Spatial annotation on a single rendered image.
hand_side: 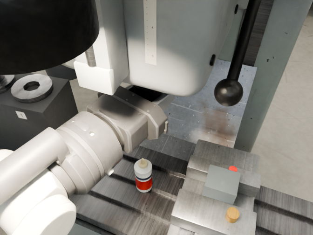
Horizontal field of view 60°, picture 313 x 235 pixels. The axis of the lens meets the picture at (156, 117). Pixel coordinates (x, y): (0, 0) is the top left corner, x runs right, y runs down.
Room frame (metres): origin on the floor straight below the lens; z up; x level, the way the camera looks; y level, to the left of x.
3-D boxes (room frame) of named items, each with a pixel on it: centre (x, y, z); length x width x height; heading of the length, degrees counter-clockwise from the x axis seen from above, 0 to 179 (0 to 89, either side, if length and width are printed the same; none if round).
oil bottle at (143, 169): (0.35, 0.03, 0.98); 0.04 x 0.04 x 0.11
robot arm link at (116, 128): (0.26, 0.07, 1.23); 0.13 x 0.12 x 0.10; 53
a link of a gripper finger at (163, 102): (0.31, -0.01, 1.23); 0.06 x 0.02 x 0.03; 143
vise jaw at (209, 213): (0.22, -0.11, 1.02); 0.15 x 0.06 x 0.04; 70
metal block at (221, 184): (0.28, -0.13, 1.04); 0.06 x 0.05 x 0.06; 70
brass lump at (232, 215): (0.22, -0.14, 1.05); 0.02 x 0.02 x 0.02
